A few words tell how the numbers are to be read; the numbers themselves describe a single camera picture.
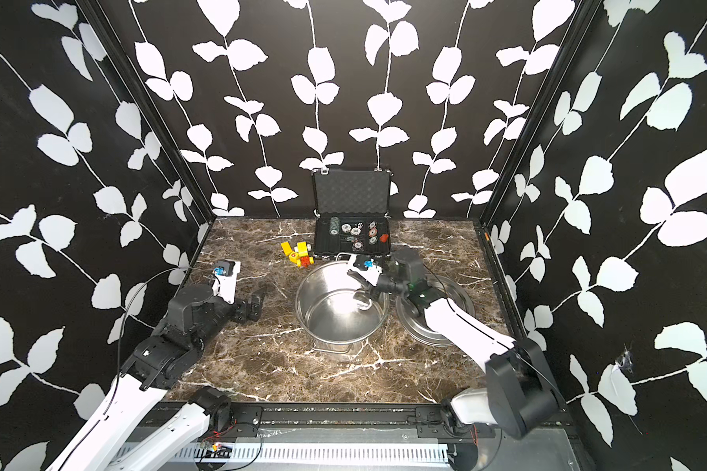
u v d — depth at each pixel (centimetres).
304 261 104
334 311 93
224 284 58
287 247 111
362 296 91
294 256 107
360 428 73
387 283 70
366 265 65
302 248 108
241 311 62
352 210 118
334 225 115
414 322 93
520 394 42
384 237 112
